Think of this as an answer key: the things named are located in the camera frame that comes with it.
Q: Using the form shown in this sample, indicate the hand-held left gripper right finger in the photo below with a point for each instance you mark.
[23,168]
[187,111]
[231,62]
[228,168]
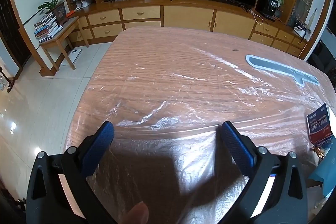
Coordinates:
[237,145]

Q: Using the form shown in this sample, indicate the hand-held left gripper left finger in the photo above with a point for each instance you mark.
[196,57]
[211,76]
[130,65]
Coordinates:
[98,145]

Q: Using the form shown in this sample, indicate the blue fabric bag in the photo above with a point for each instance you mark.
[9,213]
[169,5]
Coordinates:
[325,171]

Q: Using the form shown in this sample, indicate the person's left hand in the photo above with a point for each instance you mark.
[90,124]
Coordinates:
[139,213]

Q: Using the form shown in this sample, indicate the red blue white carton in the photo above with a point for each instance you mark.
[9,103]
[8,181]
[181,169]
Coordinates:
[319,127]

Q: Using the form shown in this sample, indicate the white bathroom scale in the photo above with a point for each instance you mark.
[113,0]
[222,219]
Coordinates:
[74,54]

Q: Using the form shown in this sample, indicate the wooden side table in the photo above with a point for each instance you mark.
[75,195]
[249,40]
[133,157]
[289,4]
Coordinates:
[59,37]

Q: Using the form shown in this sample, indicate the stack of books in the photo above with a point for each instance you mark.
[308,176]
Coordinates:
[47,28]

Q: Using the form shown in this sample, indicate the small orange object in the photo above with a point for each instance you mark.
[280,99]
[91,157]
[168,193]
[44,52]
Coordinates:
[70,13]

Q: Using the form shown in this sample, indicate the dark wooden door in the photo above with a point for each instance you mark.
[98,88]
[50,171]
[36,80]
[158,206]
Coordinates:
[13,37]

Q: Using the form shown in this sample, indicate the potted orchid plant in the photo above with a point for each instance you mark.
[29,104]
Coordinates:
[59,11]

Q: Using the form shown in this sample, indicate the black coffee machine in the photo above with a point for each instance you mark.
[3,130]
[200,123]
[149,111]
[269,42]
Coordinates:
[269,5]

